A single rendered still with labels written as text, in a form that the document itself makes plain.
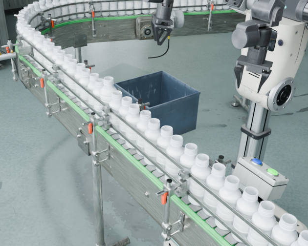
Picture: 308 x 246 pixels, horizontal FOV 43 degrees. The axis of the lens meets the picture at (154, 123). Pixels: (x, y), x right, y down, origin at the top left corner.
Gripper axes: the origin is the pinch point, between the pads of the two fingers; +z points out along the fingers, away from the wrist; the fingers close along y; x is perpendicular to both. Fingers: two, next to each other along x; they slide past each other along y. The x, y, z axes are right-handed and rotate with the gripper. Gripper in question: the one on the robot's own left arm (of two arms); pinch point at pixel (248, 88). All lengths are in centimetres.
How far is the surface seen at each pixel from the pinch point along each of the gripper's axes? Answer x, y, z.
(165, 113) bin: 38, -40, 39
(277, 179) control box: -19.1, 16.3, 17.3
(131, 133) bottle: -10.1, -34.8, 23.7
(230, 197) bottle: -33.5, 6.3, 18.0
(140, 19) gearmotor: 133, -101, 24
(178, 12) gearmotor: 151, -81, 19
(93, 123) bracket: -12, -50, 24
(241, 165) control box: -15.6, 5.3, 18.5
